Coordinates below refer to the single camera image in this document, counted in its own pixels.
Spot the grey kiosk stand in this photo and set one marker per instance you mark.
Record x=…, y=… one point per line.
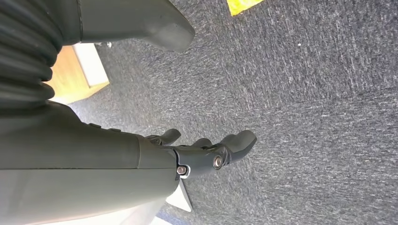
x=182, y=198

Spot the yellow floor tape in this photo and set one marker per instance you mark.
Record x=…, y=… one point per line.
x=241, y=5

